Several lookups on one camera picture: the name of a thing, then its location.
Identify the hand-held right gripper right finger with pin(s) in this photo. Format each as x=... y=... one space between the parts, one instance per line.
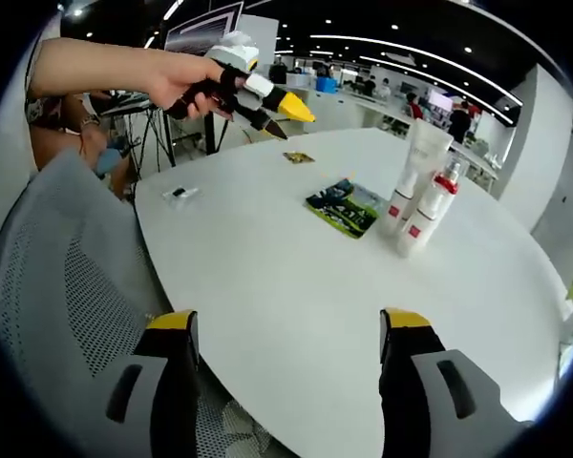
x=434 y=410

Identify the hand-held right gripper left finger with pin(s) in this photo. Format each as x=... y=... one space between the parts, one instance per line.
x=143 y=410

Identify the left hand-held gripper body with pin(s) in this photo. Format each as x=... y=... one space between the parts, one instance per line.
x=236 y=55

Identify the gold foil packet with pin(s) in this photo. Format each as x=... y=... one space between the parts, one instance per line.
x=298 y=157

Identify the white skincare tube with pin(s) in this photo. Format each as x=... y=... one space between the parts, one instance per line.
x=427 y=143

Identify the white skincare bottle red collar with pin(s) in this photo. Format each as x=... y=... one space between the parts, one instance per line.
x=446 y=188

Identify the person's left hand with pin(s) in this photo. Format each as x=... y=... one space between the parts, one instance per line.
x=186 y=86

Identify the blue plastic bin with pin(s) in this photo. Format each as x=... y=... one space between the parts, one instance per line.
x=325 y=84

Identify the long white counter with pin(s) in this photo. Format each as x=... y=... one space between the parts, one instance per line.
x=344 y=105

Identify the clear plastic bag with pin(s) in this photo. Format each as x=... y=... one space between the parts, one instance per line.
x=180 y=196

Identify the green and black packet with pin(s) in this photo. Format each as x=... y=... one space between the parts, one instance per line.
x=344 y=210

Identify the grey mesh chair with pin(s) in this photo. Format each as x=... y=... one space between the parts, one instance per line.
x=52 y=286

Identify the wall monitor screen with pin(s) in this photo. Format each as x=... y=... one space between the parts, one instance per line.
x=439 y=99

